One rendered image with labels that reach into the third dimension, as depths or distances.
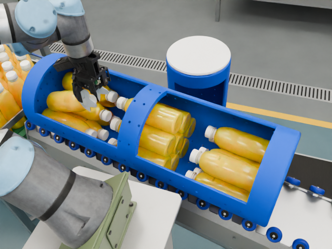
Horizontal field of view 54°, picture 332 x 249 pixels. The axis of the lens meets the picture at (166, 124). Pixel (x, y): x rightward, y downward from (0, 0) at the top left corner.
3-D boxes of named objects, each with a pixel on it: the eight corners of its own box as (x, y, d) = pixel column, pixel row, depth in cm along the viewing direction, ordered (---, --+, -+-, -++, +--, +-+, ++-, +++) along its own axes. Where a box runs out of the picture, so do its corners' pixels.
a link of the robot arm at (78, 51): (55, 41, 85) (75, 25, 89) (61, 56, 88) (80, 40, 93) (77, 48, 82) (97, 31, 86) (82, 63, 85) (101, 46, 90)
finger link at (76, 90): (79, 105, 98) (74, 79, 92) (75, 103, 98) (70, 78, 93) (89, 97, 101) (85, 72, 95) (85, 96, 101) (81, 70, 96)
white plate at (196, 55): (155, 47, 148) (155, 49, 149) (186, 82, 131) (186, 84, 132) (208, 29, 155) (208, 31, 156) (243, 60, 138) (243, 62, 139)
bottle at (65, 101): (44, 92, 114) (77, 90, 101) (62, 90, 119) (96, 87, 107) (47, 113, 115) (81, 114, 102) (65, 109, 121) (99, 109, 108)
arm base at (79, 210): (95, 242, 62) (51, 217, 59) (60, 253, 72) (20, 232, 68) (121, 177, 72) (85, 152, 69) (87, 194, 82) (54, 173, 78)
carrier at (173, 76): (166, 162, 214) (187, 196, 196) (154, 49, 149) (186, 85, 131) (203, 145, 222) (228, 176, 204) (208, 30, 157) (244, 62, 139)
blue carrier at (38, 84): (260, 244, 95) (279, 192, 74) (37, 140, 126) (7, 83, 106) (287, 171, 111) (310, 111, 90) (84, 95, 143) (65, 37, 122)
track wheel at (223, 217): (233, 210, 98) (235, 208, 100) (220, 204, 100) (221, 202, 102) (229, 223, 100) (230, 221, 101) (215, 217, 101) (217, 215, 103)
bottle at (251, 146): (280, 142, 98) (218, 120, 105) (278, 145, 91) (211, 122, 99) (272, 164, 99) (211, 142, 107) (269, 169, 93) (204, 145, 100)
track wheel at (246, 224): (258, 221, 96) (259, 219, 98) (243, 215, 97) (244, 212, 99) (253, 234, 97) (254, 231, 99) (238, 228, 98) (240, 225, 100)
